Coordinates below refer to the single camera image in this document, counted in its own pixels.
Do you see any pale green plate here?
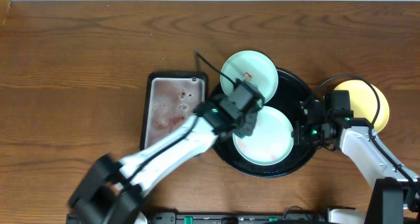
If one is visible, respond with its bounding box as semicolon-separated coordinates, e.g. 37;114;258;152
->
232;106;294;166

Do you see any light blue plate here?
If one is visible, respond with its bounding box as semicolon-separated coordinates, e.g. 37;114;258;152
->
221;51;279;103

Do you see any round black tray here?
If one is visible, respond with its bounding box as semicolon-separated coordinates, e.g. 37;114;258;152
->
213;68;316;178

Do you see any yellow plate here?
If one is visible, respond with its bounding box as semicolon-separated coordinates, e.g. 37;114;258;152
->
334;79;390;132

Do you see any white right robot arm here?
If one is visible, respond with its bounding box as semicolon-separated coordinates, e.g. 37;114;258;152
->
294;91;419;223

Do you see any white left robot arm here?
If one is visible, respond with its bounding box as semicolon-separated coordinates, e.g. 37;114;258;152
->
68;95;262;223

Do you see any rectangular black metal tray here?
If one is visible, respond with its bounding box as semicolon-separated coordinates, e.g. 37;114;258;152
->
140;72;207;150

